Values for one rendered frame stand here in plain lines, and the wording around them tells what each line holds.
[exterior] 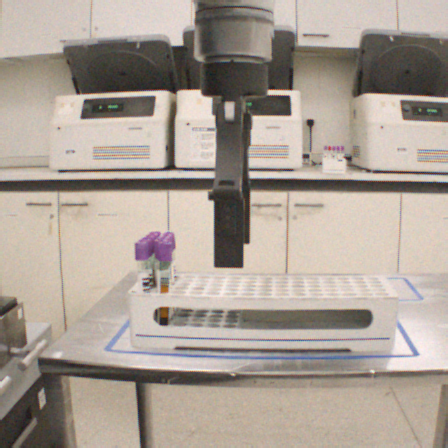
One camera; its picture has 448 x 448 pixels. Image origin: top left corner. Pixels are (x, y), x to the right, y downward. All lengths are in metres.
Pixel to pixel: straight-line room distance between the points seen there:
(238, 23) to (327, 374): 0.37
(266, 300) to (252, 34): 0.28
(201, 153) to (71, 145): 0.59
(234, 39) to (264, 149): 1.99
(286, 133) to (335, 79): 0.76
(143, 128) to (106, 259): 0.61
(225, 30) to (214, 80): 0.06
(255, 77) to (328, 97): 2.61
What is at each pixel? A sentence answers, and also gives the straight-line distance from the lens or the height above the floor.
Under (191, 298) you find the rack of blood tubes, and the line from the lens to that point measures 0.65.
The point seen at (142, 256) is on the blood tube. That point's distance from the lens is 0.65.
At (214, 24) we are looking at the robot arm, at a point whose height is 1.17.
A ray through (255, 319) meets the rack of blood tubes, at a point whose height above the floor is 0.83.
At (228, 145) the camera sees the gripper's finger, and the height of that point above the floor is 1.04.
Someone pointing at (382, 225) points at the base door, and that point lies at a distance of 2.68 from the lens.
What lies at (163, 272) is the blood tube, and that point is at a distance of 0.65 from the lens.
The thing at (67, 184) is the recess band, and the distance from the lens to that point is 2.78.
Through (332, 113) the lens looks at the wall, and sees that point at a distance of 3.25.
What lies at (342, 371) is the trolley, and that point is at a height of 0.82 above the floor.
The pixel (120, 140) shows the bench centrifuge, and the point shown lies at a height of 1.04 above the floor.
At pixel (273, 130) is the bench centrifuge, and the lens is 2.60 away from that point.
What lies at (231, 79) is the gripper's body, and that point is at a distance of 0.63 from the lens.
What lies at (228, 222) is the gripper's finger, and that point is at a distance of 0.59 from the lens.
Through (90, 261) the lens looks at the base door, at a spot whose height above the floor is 0.50.
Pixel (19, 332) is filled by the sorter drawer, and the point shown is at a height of 0.77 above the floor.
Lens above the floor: 1.05
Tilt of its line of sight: 8 degrees down
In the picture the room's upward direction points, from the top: straight up
